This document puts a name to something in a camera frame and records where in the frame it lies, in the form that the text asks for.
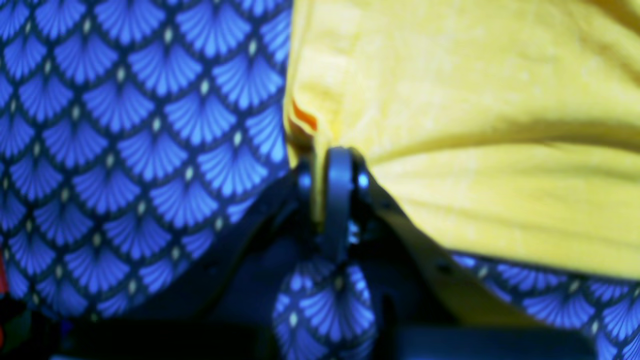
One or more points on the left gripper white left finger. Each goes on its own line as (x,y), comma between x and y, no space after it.
(281,210)

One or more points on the left gripper black-tipped right finger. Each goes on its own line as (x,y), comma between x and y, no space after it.
(405,271)

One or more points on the yellow T-shirt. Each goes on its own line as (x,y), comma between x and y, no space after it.
(502,128)

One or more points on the blue fan-pattern table cloth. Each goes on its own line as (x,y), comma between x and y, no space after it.
(135,132)

